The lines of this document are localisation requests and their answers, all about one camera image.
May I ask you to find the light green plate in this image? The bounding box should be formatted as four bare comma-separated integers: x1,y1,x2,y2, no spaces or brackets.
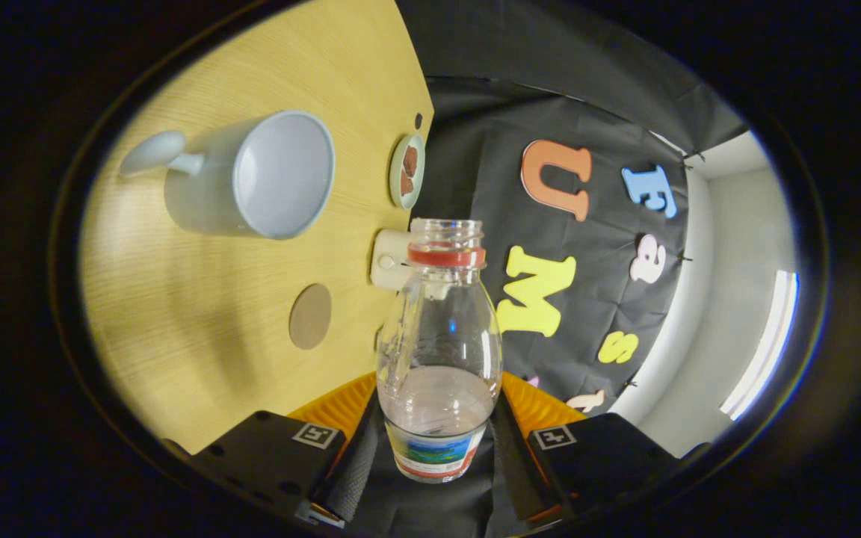
389,134,426,210

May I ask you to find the white cup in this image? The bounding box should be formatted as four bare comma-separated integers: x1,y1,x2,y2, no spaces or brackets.
120,110,336,241

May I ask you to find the long ceiling light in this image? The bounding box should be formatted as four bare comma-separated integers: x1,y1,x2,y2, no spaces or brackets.
720,270,799,421

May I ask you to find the wooden table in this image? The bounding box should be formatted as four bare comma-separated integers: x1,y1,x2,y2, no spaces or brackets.
79,0,435,455

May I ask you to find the clear plastic juice bottle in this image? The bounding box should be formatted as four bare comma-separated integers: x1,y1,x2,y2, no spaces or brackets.
376,218,504,484

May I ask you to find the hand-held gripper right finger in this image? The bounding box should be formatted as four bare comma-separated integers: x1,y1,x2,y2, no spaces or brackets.
492,371,684,524

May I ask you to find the white toaster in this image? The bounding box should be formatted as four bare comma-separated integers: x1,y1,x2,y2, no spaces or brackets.
369,229,420,291

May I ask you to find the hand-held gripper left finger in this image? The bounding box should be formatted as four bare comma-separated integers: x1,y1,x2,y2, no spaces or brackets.
191,371,386,524

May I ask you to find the round brown coaster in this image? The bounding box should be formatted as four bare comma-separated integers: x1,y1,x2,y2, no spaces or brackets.
288,283,333,350

